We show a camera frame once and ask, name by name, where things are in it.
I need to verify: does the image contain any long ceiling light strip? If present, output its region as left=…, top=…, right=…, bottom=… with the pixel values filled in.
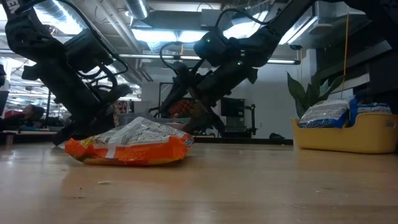
left=117, top=52, right=302, bottom=66

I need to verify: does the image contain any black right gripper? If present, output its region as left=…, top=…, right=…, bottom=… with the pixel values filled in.
left=160, top=52, right=259, bottom=134

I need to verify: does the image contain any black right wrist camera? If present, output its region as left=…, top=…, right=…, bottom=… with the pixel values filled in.
left=193, top=27, right=242, bottom=68

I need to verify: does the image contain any thin yellow hanging cord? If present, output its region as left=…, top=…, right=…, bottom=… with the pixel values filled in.
left=341, top=11, right=350, bottom=100

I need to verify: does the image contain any black equipment stand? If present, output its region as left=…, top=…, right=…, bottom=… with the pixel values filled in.
left=244, top=103, right=259, bottom=138

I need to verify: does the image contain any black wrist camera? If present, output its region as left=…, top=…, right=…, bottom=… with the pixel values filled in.
left=63, top=29, right=114, bottom=74
left=193, top=27, right=242, bottom=68

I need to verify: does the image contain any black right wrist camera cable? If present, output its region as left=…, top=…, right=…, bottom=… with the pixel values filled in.
left=159, top=7, right=274, bottom=75

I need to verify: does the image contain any silver ventilation duct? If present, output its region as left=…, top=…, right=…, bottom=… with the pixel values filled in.
left=124, top=0, right=150, bottom=20

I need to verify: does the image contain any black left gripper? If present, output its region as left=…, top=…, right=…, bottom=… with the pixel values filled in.
left=37, top=52, right=133, bottom=146

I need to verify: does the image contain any black left wrist camera cable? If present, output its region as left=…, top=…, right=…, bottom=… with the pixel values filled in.
left=52, top=0, right=130, bottom=94

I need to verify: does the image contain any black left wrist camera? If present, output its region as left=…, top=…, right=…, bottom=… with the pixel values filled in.
left=63, top=29, right=114, bottom=74

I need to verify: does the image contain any person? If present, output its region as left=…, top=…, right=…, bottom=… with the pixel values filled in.
left=2, top=104, right=46, bottom=128

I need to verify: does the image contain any green plant in white pot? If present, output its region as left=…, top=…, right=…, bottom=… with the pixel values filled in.
left=286, top=68, right=348, bottom=119

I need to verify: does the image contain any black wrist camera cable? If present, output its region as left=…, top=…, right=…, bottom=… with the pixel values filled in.
left=52, top=0, right=130, bottom=94
left=159, top=7, right=274, bottom=75

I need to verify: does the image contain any orange Maruchan noodle pack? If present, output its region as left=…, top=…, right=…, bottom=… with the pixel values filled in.
left=64, top=116, right=194, bottom=166
left=167, top=98, right=201, bottom=119

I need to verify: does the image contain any black metal table frame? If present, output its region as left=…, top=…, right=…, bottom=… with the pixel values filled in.
left=0, top=130, right=294, bottom=146

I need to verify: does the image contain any black monitor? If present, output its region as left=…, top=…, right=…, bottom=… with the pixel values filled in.
left=220, top=96, right=246, bottom=119

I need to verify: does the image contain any blue Maruchan noodle pack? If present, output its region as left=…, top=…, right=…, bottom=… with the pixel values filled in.
left=298, top=98, right=354, bottom=129
left=349, top=95, right=393, bottom=127

